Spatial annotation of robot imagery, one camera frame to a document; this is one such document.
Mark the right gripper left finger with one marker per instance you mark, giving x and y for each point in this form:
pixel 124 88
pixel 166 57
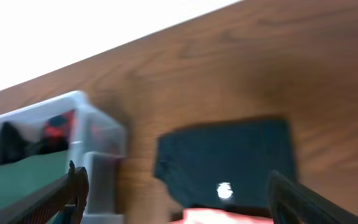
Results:
pixel 62 201

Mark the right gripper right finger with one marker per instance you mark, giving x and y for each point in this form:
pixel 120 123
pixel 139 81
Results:
pixel 293 203

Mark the dark green garment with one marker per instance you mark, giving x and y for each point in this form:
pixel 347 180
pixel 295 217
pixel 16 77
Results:
pixel 22 178

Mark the dark navy garment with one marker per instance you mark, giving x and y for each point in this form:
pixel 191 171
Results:
pixel 225 164

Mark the red navy plaid garment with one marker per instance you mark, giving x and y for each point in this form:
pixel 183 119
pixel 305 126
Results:
pixel 56 132

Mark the black garment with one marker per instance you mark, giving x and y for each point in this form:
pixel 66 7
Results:
pixel 13 147

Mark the pink printed garment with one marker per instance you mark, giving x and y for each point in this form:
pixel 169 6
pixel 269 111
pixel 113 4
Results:
pixel 215 216

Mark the clear plastic storage container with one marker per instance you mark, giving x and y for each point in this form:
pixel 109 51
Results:
pixel 97 142

